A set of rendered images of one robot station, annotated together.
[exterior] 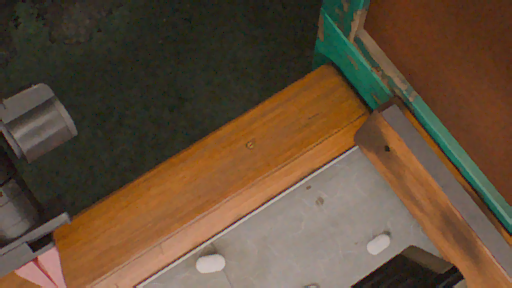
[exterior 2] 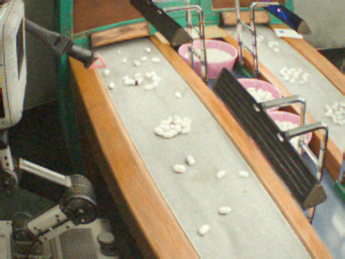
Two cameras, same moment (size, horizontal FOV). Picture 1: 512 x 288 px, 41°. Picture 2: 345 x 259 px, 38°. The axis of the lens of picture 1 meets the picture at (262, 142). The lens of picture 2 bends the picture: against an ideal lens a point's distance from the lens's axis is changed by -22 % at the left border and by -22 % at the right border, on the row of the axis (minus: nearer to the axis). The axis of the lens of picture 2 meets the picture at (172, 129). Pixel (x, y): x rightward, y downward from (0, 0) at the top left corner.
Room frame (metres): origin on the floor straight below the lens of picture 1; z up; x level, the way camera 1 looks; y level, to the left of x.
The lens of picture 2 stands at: (-0.75, 2.16, 1.86)
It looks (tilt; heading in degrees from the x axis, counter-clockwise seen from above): 32 degrees down; 287
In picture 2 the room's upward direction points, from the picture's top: 3 degrees counter-clockwise
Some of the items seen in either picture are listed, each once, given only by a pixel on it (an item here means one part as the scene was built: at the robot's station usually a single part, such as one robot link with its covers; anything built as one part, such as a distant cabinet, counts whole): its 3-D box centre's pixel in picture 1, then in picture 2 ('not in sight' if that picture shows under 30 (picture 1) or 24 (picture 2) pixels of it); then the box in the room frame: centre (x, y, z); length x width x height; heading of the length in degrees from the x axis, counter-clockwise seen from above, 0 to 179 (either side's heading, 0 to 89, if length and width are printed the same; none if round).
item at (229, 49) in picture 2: not in sight; (208, 58); (-0.21, -0.19, 0.72); 0.27 x 0.27 x 0.10
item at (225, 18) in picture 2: not in sight; (245, 17); (-0.34, -0.60, 0.83); 0.30 x 0.06 x 0.07; 34
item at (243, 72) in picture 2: not in sight; (261, 37); (-0.47, -0.16, 0.90); 0.20 x 0.19 x 0.45; 124
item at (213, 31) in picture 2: not in sight; (190, 33); (-0.09, -0.37, 0.77); 0.33 x 0.15 x 0.01; 34
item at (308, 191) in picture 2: not in sight; (269, 131); (-0.62, 0.91, 1.08); 0.62 x 0.08 x 0.07; 124
